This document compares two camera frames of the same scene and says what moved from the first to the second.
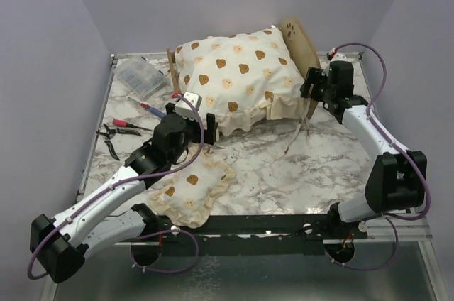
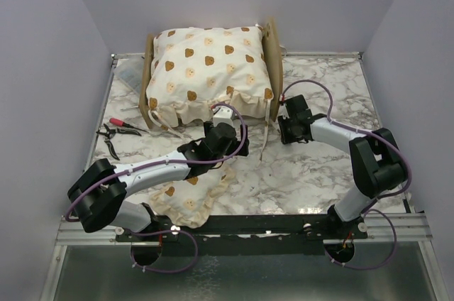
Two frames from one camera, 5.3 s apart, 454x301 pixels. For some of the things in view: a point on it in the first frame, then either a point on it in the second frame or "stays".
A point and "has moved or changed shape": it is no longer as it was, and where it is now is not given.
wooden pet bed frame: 301,46 to 272,45
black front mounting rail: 249,236 stays
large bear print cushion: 242,79 has moved or changed shape
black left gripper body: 193,130 to 235,144
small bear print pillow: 189,196 stays
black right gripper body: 320,86 to 289,130
